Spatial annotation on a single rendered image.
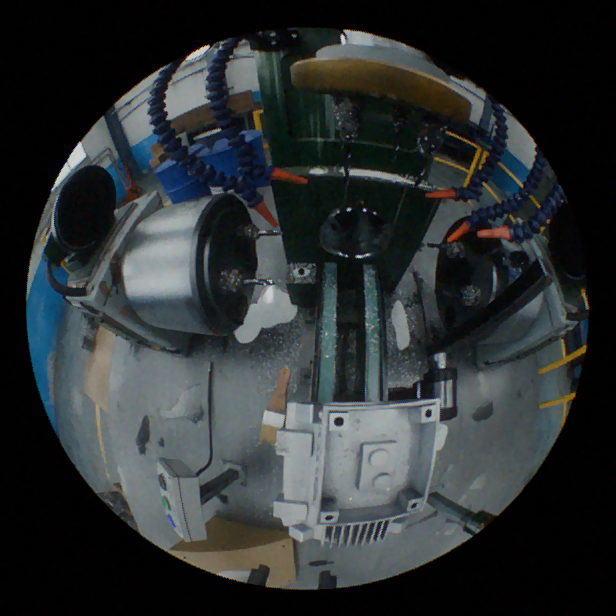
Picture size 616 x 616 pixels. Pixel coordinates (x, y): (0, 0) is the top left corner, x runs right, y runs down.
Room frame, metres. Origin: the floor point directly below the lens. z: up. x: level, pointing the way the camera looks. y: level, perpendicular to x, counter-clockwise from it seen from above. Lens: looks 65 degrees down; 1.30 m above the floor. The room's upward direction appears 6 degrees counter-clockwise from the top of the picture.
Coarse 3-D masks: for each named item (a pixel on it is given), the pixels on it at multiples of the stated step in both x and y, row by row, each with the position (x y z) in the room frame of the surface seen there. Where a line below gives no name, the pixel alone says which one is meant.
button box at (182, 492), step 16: (160, 464) -0.12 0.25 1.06; (176, 464) -0.12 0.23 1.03; (176, 480) -0.13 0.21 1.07; (192, 480) -0.13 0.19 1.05; (176, 496) -0.16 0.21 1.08; (192, 496) -0.17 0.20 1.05; (176, 512) -0.20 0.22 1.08; (192, 512) -0.21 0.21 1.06; (176, 528) -0.26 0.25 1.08; (192, 528) -0.25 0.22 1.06
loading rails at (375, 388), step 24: (336, 264) 0.28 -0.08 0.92; (336, 288) 0.22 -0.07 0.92; (360, 288) 0.24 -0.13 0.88; (312, 312) 0.21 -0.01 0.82; (336, 312) 0.17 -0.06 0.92; (360, 312) 0.18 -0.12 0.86; (384, 312) 0.15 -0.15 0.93; (360, 336) 0.13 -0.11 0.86; (384, 336) 0.10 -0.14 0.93; (312, 360) 0.07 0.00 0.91; (360, 360) 0.07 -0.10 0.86; (384, 360) 0.05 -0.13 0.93; (312, 384) 0.03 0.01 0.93; (360, 384) 0.02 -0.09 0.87; (384, 384) 0.01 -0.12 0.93
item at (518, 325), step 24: (456, 240) 0.22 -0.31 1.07; (480, 240) 0.17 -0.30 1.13; (504, 240) 0.14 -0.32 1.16; (456, 264) 0.18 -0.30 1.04; (480, 264) 0.14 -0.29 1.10; (504, 264) 0.11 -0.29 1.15; (456, 288) 0.14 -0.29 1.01; (480, 288) 0.11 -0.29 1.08; (504, 288) 0.08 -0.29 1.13; (456, 312) 0.10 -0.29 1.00; (528, 312) 0.03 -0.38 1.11; (480, 336) 0.03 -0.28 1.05; (504, 336) 0.02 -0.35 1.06
